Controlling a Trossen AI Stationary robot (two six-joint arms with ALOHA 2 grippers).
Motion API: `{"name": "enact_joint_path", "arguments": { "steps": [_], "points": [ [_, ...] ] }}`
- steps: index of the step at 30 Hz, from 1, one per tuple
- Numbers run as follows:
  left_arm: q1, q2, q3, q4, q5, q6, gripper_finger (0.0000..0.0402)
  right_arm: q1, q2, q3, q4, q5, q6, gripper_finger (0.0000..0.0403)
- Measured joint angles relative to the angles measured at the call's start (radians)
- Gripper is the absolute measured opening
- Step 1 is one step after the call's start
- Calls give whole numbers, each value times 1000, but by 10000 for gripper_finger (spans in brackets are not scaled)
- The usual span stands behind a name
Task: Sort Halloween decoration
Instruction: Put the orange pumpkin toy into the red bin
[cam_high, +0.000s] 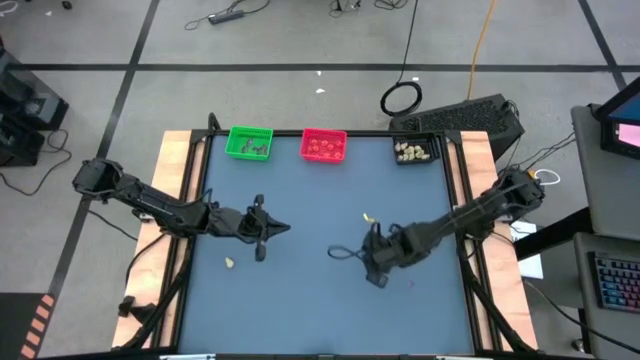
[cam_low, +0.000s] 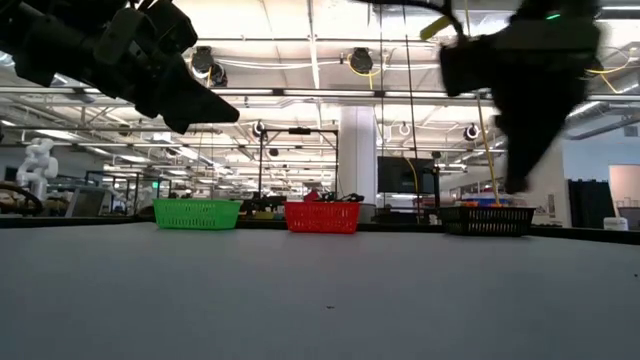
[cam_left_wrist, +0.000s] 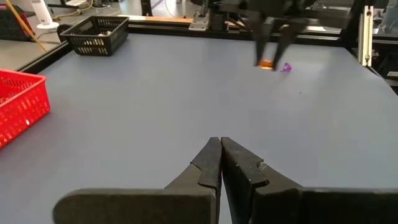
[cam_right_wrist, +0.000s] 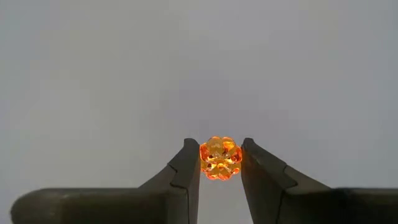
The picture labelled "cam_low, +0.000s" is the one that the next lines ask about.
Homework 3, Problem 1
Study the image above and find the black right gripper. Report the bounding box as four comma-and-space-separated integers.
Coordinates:
439, 22, 604, 196

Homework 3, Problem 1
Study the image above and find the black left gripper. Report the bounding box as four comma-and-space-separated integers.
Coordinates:
49, 7, 241, 135

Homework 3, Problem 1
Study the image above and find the black plastic basket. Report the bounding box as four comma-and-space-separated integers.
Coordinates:
438, 206, 536, 237

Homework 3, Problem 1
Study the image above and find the black cabinet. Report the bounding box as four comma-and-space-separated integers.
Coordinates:
567, 178, 615, 229

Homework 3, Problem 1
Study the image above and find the beige panel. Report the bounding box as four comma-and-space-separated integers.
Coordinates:
608, 164, 640, 217

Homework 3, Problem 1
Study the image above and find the green plastic basket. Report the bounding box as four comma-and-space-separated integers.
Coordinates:
152, 198, 243, 231

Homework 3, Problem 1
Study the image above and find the black screen on stand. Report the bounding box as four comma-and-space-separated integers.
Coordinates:
377, 155, 437, 195

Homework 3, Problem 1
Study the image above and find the overhead LED light bar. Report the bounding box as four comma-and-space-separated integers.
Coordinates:
0, 85, 640, 102

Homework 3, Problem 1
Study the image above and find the yellow tape tag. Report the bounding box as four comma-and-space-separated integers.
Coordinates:
419, 14, 454, 42

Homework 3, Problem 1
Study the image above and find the white column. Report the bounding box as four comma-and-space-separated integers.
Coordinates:
338, 104, 377, 206

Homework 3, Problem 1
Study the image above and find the red plastic basket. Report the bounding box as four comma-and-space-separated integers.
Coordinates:
283, 200, 361, 235

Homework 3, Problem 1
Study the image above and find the yellow hanging cable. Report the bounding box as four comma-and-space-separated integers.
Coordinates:
474, 94, 501, 207

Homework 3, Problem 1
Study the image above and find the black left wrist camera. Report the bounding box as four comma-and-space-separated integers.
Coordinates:
144, 0, 199, 55

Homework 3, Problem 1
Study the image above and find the black frame rig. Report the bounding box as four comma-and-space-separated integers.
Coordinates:
257, 126, 341, 201

